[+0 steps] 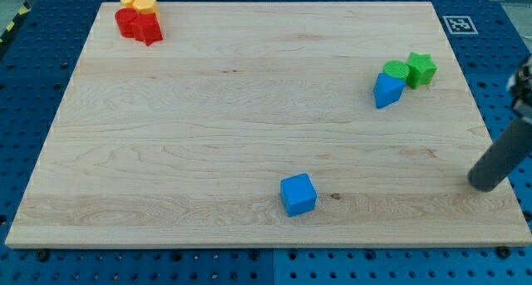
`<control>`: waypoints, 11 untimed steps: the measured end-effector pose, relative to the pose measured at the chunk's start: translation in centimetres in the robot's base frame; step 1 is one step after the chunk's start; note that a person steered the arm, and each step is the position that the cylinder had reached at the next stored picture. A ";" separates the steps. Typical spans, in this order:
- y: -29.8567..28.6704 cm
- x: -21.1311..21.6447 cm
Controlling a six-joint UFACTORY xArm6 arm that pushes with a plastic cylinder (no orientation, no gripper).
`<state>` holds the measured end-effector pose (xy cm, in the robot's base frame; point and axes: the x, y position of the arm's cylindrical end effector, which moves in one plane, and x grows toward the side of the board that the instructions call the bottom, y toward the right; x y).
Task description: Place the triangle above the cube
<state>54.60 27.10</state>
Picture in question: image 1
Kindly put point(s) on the blue cube block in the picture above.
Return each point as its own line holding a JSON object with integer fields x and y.
{"x": 298, "y": 194}

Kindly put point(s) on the blue triangle block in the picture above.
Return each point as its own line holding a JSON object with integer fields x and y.
{"x": 387, "y": 90}

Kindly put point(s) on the light wooden board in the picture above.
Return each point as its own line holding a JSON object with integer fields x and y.
{"x": 183, "y": 143}

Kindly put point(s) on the green cylinder block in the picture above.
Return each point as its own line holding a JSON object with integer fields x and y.
{"x": 396, "y": 69}

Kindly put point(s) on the red star block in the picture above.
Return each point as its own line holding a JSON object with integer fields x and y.
{"x": 146, "y": 28}

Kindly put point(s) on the green star block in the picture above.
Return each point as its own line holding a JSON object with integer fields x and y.
{"x": 421, "y": 69}

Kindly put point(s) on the yellow hexagon block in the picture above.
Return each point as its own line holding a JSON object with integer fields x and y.
{"x": 146, "y": 6}

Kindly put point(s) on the red cylinder block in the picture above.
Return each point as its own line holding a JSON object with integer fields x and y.
{"x": 124, "y": 19}

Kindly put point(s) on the white fiducial marker tag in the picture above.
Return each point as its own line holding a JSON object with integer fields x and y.
{"x": 459, "y": 25}

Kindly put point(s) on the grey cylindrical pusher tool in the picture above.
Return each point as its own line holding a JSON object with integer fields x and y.
{"x": 502, "y": 157}

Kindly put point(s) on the yellow black hazard tape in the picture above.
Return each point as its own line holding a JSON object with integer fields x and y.
{"x": 14, "y": 26}

